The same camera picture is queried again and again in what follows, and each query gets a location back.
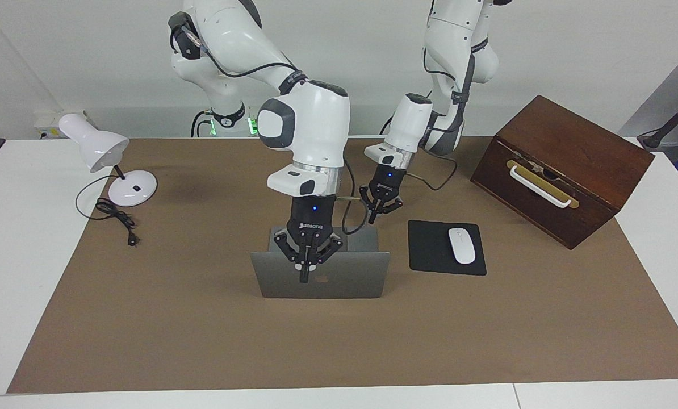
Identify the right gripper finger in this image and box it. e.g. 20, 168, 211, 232
308, 232, 344, 283
273, 231, 309, 283

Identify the grey laptop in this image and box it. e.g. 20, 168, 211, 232
250, 226, 391, 299

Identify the black mouse pad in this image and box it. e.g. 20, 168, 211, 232
408, 220, 487, 277

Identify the white computer mouse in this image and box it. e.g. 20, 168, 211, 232
448, 227, 476, 265

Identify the brown table mat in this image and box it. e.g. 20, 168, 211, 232
7, 136, 678, 394

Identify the dark brown wooden box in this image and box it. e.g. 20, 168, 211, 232
470, 95, 655, 251

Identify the white desk lamp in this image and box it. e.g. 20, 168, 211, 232
58, 113, 158, 207

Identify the white power strip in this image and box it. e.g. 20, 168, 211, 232
34, 110, 93, 140

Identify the black stand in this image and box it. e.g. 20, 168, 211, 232
637, 91, 678, 151

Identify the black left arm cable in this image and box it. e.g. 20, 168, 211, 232
404, 34, 477, 192

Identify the white box handle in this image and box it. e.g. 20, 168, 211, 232
509, 165, 572, 208

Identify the black right base cable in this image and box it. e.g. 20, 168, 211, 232
190, 110, 212, 138

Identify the black lamp power cable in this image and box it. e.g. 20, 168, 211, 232
76, 174, 141, 247

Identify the brass handle plate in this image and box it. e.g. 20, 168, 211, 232
507, 160, 580, 210

